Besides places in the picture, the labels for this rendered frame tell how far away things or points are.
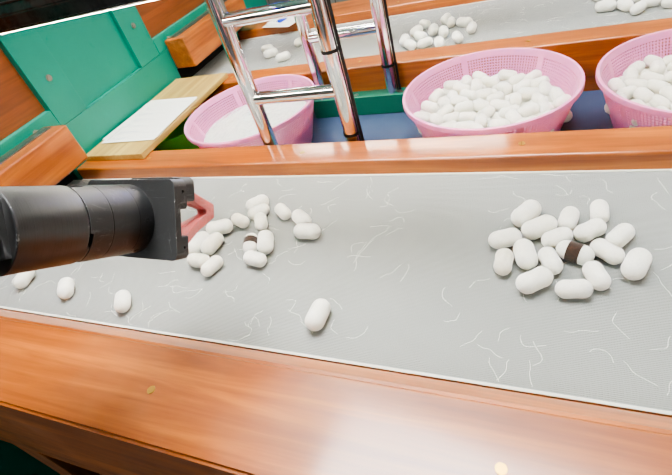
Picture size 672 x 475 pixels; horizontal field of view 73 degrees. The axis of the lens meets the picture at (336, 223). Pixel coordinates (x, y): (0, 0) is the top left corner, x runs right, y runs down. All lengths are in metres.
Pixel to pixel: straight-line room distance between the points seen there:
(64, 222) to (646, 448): 0.41
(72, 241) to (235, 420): 0.20
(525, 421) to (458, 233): 0.23
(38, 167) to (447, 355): 0.71
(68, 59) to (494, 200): 0.82
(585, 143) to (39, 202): 0.56
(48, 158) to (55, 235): 0.57
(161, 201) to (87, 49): 0.73
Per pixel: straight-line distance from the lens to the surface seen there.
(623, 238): 0.52
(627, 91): 0.79
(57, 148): 0.92
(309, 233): 0.57
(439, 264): 0.51
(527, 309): 0.47
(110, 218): 0.37
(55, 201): 0.35
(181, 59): 1.22
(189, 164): 0.81
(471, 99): 0.82
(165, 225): 0.39
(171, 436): 0.45
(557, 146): 0.63
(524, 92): 0.80
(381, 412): 0.39
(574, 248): 0.50
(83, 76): 1.07
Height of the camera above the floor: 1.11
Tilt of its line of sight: 39 degrees down
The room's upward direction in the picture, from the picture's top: 19 degrees counter-clockwise
